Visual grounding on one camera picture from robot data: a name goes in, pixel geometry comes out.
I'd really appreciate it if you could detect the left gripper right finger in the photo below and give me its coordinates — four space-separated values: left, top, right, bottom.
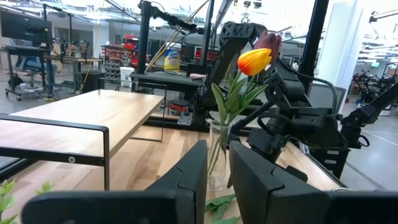
228 140 398 224

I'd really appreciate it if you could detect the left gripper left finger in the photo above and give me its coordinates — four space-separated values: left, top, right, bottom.
21 139 208 224

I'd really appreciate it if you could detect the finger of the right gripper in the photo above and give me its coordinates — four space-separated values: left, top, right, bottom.
230 101 276 137
248 130 292 164

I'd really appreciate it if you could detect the clear glass vase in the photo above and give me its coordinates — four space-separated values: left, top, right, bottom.
206 119 233 192

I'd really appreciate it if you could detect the orange yellow tulip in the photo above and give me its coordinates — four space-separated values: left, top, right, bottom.
207 48 273 177

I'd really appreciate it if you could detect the black slanted bar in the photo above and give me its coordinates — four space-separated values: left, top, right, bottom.
340 83 398 150

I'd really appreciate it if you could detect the dark side desk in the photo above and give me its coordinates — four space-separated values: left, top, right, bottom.
129 71 206 96

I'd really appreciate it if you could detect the yellow wipes canister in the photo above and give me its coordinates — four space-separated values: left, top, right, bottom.
164 42 182 72

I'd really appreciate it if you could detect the white bin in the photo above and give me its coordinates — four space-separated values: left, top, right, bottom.
119 66 135 88

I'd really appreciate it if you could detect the black pole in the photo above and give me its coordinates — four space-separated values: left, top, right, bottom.
136 0 200 75

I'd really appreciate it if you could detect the red parts rack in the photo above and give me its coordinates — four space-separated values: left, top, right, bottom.
102 34 141 78

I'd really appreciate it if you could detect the black monitor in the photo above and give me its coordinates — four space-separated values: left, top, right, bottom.
0 9 53 45

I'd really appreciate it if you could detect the black aluminium table frame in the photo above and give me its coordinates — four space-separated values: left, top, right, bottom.
144 113 215 133

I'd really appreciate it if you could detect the black vertical post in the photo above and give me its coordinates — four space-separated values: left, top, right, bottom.
298 0 330 94

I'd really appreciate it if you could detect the wooden shelf with black frame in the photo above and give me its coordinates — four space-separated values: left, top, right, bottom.
0 77 168 191

